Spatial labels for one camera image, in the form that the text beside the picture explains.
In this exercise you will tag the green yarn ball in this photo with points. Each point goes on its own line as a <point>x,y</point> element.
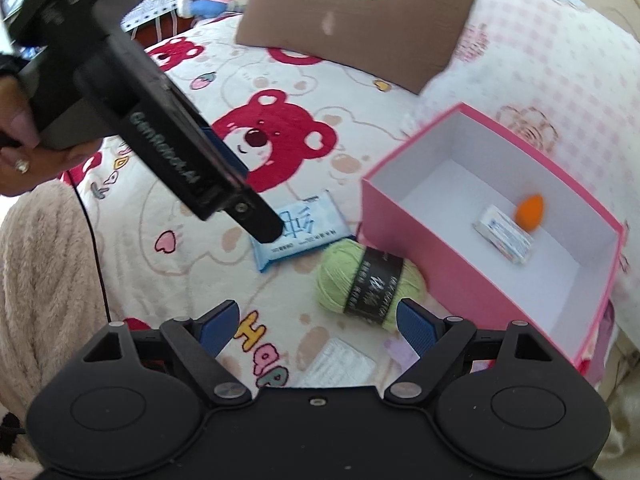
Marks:
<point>340,280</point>

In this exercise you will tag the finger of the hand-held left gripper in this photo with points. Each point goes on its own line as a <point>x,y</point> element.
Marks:
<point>225,152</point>
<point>265,225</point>

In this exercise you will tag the pink checked pillow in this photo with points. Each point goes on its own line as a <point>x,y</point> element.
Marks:
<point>550,70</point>

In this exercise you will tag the bear printed blanket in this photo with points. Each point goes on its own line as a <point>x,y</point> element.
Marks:
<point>165,270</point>

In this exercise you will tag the blue wet wipe packet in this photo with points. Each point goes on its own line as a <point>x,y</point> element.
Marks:
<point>320,230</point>

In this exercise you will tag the gold shiny cloth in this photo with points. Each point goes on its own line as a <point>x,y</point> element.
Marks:
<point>625,410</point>

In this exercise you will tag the pink cardboard box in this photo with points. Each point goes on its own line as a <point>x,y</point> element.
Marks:
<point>440,265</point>

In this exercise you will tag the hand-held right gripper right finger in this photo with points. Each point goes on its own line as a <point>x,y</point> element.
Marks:
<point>417,322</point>

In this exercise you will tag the small white blue carton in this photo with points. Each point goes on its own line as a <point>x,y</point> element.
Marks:
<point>502,235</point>

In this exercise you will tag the orange makeup sponge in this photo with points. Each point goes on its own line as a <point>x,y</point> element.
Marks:
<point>530,212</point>

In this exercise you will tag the purple plush toy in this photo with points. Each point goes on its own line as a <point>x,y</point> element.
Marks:
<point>400,350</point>

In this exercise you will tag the person's left hand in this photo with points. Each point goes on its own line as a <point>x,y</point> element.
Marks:
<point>30,160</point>

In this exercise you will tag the clear floss pick box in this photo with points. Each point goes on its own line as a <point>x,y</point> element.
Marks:
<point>335,362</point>

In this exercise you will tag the black white striped cloth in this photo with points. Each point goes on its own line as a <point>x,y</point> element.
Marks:
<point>160,2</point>

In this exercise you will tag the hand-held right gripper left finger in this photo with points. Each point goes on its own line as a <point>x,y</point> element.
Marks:
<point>220,325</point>

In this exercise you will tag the brown pillow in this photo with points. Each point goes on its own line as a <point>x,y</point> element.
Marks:
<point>360,25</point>

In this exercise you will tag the beige fluffy cloth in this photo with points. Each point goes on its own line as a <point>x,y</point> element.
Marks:
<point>45,270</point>

